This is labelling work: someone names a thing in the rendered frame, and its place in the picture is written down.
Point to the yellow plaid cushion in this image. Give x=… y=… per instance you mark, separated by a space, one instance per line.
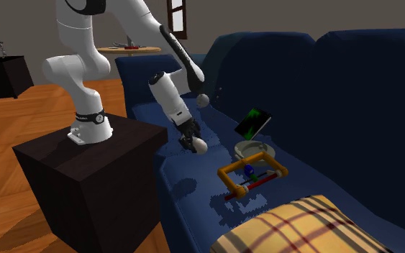
x=300 y=227

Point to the black and green tablet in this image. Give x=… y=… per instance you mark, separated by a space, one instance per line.
x=253 y=123

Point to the dark robot stand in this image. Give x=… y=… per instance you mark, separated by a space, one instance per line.
x=93 y=182

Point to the grey ball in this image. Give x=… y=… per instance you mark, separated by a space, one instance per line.
x=202 y=100

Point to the dark blue sofa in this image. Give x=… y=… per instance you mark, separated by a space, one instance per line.
x=328 y=87

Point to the white ball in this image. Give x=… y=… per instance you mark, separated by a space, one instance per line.
x=201 y=146

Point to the pale grey ashtray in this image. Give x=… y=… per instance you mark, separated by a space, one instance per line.
x=254 y=149

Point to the round wooden side table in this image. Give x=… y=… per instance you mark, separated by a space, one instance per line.
x=142 y=50

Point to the dark television cabinet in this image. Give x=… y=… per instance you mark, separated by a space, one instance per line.
x=2 y=75

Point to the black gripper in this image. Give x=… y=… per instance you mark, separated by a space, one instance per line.
x=188 y=128

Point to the dark framed window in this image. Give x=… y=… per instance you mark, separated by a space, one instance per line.
x=177 y=17

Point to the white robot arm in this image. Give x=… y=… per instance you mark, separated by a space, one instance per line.
x=83 y=70

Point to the orange frame toy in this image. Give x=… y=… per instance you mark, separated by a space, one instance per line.
x=225 y=175

